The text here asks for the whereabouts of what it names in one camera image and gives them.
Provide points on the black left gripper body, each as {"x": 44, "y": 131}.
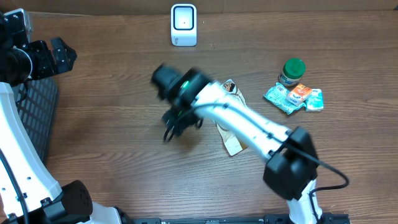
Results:
{"x": 41, "y": 60}

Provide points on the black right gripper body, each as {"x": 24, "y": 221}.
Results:
{"x": 178, "y": 123}

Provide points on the beige paper pouch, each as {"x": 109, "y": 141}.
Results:
{"x": 232, "y": 144}

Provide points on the green wet wipes pack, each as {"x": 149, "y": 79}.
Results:
{"x": 277, "y": 95}

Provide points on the orange Kleenex tissue pack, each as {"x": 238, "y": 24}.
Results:
{"x": 299, "y": 94}

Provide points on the green lid jar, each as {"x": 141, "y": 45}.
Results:
{"x": 292, "y": 72}

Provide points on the teal packet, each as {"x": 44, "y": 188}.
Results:
{"x": 315, "y": 101}

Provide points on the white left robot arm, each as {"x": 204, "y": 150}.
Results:
{"x": 29, "y": 193}

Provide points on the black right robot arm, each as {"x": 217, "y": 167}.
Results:
{"x": 289, "y": 155}

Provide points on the white barcode scanner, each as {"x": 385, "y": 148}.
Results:
{"x": 183, "y": 25}

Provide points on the dark grey plastic basket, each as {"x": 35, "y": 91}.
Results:
{"x": 37, "y": 107}

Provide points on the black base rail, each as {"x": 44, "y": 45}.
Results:
{"x": 327, "y": 218}

